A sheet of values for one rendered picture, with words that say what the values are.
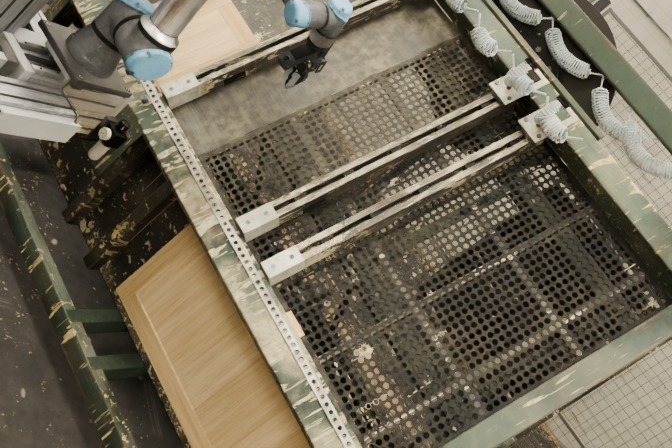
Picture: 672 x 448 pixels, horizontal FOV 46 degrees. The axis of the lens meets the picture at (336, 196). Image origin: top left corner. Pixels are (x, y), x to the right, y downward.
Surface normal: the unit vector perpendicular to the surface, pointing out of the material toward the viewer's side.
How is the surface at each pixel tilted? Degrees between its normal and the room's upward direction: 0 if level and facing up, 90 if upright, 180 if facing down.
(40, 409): 0
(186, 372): 90
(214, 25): 56
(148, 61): 98
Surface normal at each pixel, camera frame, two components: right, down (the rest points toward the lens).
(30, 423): 0.74, -0.61
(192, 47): 0.03, -0.45
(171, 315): -0.46, -0.13
